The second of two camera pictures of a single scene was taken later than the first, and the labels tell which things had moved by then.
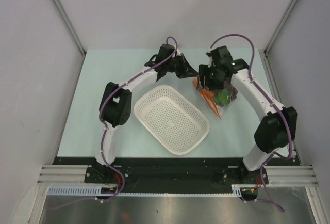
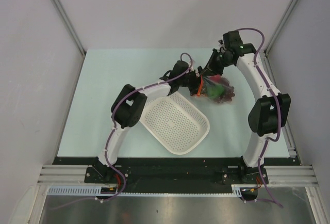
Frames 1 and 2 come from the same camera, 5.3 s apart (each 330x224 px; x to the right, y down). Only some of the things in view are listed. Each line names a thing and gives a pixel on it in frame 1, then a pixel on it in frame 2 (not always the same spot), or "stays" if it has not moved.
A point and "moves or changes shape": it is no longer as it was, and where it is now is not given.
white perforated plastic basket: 173,118 stays
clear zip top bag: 219,99 moves or changes shape
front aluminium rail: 277,175 stays
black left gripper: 185,70 to 194,89
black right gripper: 204,70 to 210,68
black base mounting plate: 173,175 stays
